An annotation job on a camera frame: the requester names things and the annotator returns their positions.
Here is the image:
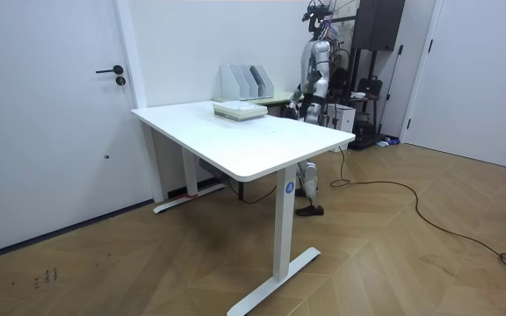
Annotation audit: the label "white book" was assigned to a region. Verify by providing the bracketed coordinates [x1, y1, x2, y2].
[212, 100, 269, 117]

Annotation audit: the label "plain white door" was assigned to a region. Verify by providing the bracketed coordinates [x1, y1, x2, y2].
[403, 0, 506, 170]

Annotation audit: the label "black door handle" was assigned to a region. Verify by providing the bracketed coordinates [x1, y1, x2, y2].
[95, 64, 125, 75]

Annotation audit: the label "white door with black handle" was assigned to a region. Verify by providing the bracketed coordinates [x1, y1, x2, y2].
[0, 0, 154, 261]

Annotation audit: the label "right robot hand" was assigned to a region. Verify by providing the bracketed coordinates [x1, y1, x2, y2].
[280, 102, 300, 120]

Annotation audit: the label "black cable under desk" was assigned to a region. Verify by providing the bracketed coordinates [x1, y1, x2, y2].
[225, 176, 278, 206]

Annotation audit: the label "white box appliance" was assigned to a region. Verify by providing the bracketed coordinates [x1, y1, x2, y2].
[324, 103, 357, 154]

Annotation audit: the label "white file holder rack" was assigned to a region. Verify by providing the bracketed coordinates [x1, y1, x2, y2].
[219, 64, 276, 102]

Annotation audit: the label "black bag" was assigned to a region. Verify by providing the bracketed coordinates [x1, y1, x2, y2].
[357, 75, 385, 98]

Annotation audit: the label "robot body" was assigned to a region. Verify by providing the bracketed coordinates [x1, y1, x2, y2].
[300, 0, 338, 106]

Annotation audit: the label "long black floor cable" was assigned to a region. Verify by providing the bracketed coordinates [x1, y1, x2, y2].
[329, 146, 506, 290]

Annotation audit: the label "grey-edged book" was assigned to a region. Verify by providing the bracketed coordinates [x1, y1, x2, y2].
[213, 109, 269, 123]

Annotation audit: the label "robot legs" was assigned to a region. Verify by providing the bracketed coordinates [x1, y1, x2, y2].
[294, 103, 326, 218]

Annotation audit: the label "white standing desk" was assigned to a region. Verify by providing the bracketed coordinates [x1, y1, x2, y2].
[130, 99, 357, 316]

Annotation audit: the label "black screen on stand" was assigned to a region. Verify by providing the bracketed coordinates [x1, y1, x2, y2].
[346, 0, 407, 151]

